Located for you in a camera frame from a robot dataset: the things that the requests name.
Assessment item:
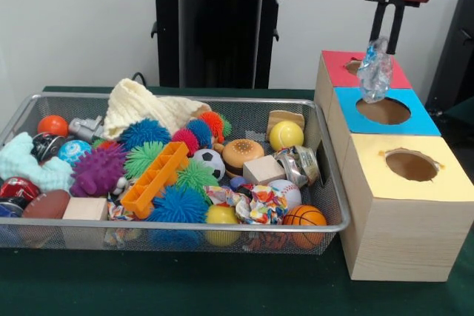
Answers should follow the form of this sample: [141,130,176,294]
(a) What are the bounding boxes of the crushed clear plastic bottle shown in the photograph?
[357,36,393,104]

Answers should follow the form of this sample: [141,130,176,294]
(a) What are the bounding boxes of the orange toy brick round studs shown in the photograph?
[120,141,190,220]

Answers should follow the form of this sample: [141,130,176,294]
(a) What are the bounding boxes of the wooden box three holes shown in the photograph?
[315,51,474,283]

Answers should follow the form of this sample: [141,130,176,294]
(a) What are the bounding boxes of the clear shallow mesh bin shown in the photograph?
[0,91,351,256]

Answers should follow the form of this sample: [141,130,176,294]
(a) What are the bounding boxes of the yellow green ball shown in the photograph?
[269,121,305,152]

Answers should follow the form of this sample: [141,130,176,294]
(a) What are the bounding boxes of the small orange basketball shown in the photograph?
[283,205,328,250]

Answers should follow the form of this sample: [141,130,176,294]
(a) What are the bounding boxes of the small black white soccer ball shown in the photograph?
[193,149,226,182]

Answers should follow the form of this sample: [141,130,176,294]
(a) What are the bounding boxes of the green spiky ball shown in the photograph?
[123,141,167,180]
[175,159,219,195]

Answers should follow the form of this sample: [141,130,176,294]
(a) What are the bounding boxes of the cream knitted cloth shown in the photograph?
[101,78,212,141]

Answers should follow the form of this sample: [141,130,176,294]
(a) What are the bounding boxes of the blue spiky ball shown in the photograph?
[147,186,212,226]

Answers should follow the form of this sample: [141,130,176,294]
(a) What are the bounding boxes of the dark green table cloth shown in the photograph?
[0,85,474,316]

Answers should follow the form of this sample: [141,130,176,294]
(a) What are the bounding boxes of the purple spiky ball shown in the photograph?
[70,143,128,198]

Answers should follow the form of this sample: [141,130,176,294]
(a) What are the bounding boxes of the red orange ball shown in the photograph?
[38,115,70,138]

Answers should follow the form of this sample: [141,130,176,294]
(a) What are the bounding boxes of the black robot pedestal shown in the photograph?
[143,0,298,89]

